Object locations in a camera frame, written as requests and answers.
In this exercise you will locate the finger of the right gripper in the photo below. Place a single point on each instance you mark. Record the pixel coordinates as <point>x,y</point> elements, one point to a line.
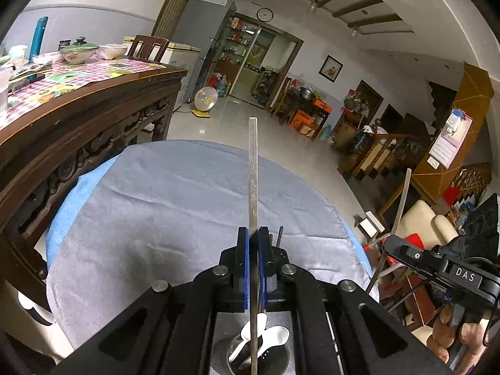
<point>425,263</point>

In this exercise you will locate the dark chopstick one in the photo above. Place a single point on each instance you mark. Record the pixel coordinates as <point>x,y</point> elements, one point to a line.
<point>403,193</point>

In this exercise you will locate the dark chopstick two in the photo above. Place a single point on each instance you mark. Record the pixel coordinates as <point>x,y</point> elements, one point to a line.
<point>279,237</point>

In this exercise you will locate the gray refrigerator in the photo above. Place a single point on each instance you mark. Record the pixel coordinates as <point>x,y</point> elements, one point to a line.
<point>201,26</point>

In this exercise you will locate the orange box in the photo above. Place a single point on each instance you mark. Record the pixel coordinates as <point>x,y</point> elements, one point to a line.
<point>301,118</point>

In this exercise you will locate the cream armchair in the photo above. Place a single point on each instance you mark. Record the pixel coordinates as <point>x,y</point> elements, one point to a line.
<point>433,229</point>

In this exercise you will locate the blue thermos bottle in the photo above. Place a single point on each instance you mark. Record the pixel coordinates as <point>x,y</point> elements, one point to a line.
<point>37,39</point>

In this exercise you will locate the round electric heater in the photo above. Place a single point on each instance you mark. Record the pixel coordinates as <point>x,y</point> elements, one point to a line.
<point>204,101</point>

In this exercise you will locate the carved dark wooden sideboard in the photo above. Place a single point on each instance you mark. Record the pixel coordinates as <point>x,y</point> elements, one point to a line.
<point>46,150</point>

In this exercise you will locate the water jug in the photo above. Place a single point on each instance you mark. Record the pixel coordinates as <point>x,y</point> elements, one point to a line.
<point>325,134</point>

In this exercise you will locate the blue under cloth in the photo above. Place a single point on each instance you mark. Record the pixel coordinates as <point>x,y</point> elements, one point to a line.
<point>71,206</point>

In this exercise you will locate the gray table cloth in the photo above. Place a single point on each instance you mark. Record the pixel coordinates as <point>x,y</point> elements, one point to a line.
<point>166,210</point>

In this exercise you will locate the wooden chair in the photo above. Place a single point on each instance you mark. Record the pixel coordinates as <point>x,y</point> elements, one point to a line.
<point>148,48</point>

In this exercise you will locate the framed wall picture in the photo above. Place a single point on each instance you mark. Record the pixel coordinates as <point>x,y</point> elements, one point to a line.
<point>331,68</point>

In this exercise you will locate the white chest freezer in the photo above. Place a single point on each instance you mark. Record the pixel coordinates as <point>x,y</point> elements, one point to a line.
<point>181,56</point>

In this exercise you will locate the lidded green ceramic bowl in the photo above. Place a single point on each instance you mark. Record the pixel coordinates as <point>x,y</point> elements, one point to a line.
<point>79,51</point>

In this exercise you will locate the round wall clock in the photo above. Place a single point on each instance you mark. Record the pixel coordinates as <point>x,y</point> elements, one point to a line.
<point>265,15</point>

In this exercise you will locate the red plastic stool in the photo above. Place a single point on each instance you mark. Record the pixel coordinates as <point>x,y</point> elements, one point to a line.
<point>374,250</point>

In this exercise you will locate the right hand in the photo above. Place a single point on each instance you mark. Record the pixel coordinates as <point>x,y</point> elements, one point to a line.
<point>477,358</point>

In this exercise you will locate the dark side table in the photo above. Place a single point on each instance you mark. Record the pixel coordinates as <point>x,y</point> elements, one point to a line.
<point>315,107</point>

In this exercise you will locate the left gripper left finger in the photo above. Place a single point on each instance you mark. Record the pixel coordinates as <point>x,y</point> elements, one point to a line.
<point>168,329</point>

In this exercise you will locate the dark chopstick separate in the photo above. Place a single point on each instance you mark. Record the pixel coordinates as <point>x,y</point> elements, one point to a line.
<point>253,240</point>

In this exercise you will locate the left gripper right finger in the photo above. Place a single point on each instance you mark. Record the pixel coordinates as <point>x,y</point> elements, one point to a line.
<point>337,328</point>

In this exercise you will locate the pink ceramic bowl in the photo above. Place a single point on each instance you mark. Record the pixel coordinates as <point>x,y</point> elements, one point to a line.
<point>112,51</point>

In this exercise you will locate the wall calendar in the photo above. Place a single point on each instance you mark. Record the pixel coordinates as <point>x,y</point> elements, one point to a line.
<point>447,144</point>

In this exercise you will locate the white spoon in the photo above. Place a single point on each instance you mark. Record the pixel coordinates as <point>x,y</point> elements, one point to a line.
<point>245,336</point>
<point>272,337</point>

